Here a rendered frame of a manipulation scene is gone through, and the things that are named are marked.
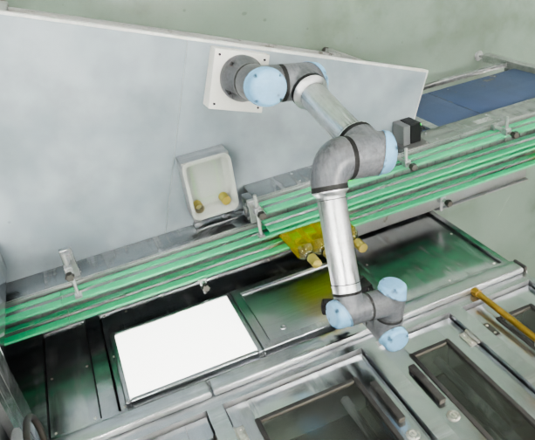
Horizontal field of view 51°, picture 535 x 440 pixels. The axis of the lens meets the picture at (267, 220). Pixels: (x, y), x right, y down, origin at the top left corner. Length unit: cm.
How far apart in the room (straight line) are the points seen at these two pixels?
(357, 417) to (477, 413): 31
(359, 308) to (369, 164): 37
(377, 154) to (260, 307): 73
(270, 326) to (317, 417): 37
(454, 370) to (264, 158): 98
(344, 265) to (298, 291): 57
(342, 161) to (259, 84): 42
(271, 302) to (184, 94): 76
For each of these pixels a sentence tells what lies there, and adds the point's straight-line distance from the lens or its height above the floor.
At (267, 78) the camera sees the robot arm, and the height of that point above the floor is 103.
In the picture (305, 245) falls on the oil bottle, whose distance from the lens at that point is 192.
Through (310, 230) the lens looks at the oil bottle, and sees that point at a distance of 200.
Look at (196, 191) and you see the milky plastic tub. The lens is 203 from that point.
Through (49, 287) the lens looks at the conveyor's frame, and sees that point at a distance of 200.
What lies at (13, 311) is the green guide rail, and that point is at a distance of 199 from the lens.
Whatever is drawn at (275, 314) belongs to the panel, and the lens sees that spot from 189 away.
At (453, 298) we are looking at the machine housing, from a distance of 194.
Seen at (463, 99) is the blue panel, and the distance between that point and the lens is 281.
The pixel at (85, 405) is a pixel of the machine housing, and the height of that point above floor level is 122.
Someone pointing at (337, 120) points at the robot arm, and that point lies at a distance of 158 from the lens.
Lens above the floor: 258
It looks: 56 degrees down
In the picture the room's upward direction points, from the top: 139 degrees clockwise
